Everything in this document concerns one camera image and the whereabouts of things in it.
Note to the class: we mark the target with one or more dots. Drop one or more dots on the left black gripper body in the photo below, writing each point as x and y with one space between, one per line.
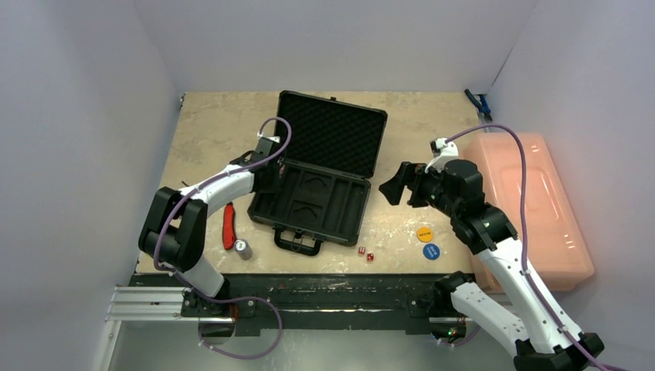
273 185

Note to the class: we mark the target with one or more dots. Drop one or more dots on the purple poker chip stack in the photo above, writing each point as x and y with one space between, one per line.
243 249

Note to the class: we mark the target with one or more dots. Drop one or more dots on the blue dealer button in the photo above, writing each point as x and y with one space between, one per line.
431 251

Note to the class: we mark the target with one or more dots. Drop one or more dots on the pink translucent plastic bin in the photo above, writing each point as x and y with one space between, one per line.
556 247

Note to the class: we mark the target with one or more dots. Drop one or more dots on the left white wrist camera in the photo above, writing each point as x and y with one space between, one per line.
270 140

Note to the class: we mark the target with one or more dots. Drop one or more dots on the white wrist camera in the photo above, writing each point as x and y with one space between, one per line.
443 151
270 140

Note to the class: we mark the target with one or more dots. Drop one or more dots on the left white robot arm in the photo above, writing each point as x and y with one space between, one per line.
174 230

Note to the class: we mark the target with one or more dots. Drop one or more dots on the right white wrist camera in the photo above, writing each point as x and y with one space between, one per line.
443 151

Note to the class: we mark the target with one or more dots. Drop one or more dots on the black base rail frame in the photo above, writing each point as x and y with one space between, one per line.
404 302

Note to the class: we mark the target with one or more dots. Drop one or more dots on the black poker set case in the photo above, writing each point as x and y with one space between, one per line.
327 168

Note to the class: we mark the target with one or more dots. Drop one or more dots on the red black folding knife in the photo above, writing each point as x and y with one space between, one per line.
228 227

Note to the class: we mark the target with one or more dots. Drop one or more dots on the blue handled pliers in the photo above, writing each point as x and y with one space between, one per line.
480 103

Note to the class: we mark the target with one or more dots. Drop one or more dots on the yellow dealer button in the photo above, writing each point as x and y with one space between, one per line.
424 234

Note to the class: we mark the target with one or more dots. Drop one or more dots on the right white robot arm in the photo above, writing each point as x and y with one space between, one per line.
536 332

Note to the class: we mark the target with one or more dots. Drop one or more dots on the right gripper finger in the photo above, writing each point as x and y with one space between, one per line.
408 172
393 189

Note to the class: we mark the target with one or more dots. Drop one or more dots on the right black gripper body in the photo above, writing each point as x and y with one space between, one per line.
414 185

